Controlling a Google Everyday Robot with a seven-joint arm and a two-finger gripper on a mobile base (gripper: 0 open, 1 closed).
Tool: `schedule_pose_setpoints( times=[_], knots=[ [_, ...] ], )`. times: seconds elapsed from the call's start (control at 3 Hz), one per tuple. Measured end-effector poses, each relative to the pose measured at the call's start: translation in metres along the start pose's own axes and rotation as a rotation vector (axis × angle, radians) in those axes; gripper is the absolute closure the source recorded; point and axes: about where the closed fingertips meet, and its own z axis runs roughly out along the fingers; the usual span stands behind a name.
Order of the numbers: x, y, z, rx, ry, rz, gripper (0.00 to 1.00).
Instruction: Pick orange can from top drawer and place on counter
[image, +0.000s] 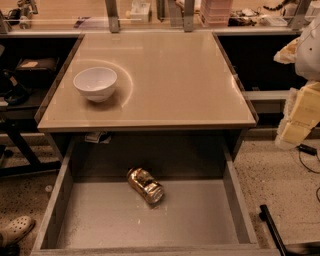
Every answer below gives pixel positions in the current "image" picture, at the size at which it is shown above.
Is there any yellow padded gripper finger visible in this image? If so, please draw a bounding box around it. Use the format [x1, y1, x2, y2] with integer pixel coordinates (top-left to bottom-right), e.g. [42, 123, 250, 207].
[275, 81, 320, 150]
[273, 39, 298, 64]

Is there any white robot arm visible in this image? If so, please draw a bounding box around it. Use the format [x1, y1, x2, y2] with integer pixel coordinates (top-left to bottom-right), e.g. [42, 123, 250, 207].
[274, 14, 320, 150]

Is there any open grey drawer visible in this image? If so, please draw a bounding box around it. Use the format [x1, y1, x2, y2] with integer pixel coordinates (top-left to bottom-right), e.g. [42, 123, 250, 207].
[32, 134, 277, 256]

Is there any counter cabinet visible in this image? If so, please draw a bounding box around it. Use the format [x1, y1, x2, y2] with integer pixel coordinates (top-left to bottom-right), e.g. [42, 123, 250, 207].
[36, 32, 257, 133]

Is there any black plug on floor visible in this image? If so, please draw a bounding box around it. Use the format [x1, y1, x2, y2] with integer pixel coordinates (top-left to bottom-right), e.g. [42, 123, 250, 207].
[298, 144, 317, 156]

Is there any pink stacked bin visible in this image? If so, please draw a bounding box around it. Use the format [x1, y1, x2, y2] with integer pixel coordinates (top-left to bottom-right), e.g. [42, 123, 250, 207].
[200, 0, 233, 27]

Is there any black bar on floor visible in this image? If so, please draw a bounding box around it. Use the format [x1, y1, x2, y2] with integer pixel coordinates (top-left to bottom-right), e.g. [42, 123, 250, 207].
[259, 204, 288, 256]

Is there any white ceramic bowl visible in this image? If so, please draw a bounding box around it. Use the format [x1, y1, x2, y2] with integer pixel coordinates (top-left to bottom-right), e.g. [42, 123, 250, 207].
[73, 67, 118, 102]

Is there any black case on shelf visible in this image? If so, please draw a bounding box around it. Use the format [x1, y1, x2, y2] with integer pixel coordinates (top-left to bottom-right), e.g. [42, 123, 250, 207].
[15, 57, 59, 80]

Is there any beige foam clog shoe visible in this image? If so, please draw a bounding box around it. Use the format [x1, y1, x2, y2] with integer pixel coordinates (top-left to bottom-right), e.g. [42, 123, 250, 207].
[0, 216, 35, 247]

